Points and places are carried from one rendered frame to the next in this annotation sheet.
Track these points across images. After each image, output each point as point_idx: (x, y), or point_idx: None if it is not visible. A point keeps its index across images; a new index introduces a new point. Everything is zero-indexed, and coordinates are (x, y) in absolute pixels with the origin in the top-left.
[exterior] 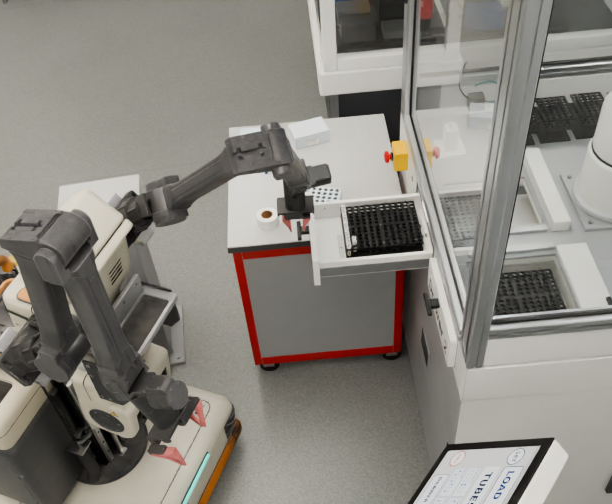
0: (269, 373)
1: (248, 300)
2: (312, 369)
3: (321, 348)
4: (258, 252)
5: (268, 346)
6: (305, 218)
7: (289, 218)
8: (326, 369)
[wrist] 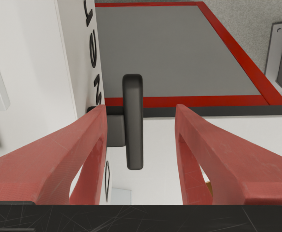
0: (185, 1)
1: (229, 44)
2: (137, 2)
3: (124, 8)
4: (232, 105)
5: (190, 11)
6: None
7: (252, 230)
8: (121, 0)
